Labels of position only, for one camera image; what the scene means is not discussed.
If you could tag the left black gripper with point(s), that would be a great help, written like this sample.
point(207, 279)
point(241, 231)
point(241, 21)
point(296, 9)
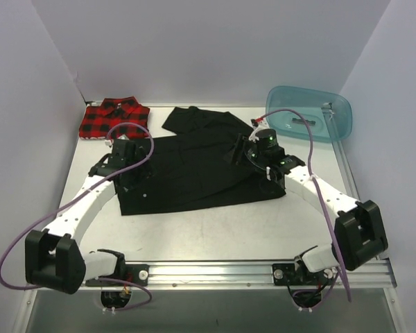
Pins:
point(135, 170)

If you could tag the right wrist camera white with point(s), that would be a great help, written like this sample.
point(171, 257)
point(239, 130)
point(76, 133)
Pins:
point(258, 125)

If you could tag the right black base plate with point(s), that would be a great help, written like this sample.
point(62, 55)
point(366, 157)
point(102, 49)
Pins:
point(295, 275)

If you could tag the red black plaid folded shirt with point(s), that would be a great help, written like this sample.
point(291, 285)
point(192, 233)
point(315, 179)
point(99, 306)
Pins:
point(98, 120)

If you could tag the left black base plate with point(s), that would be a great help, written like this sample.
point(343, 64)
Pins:
point(135, 273)

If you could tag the aluminium front rail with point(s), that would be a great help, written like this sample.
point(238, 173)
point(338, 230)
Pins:
point(256, 274)

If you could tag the teal plastic bin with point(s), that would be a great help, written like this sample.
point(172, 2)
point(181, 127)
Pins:
point(295, 111)

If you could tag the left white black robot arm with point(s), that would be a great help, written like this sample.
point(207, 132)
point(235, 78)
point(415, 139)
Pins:
point(53, 258)

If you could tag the black long sleeve shirt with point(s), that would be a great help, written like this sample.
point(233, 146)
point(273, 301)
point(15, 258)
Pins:
point(190, 170)

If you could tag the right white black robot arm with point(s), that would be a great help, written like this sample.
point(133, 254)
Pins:
point(357, 229)

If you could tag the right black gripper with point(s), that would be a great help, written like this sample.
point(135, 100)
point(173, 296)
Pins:
point(240, 151)

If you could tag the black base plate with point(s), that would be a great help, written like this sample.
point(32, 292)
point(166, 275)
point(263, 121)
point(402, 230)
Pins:
point(135, 273)
point(295, 275)

